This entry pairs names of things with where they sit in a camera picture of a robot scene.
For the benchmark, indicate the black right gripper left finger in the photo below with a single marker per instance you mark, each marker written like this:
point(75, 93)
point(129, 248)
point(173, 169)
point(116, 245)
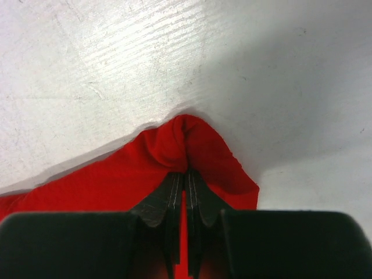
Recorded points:
point(93, 244)

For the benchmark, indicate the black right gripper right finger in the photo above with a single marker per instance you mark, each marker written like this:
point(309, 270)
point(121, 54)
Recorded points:
point(273, 244)

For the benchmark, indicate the red t shirt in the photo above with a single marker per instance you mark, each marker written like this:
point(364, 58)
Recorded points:
point(123, 179)

